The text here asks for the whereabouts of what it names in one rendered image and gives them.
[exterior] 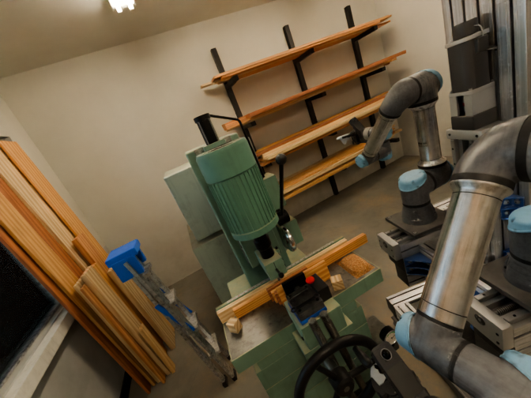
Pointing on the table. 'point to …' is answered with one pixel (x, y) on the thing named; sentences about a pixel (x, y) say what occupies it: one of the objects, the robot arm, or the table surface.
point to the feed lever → (281, 190)
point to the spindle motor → (239, 189)
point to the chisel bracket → (272, 264)
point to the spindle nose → (263, 244)
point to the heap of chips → (355, 265)
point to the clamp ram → (294, 283)
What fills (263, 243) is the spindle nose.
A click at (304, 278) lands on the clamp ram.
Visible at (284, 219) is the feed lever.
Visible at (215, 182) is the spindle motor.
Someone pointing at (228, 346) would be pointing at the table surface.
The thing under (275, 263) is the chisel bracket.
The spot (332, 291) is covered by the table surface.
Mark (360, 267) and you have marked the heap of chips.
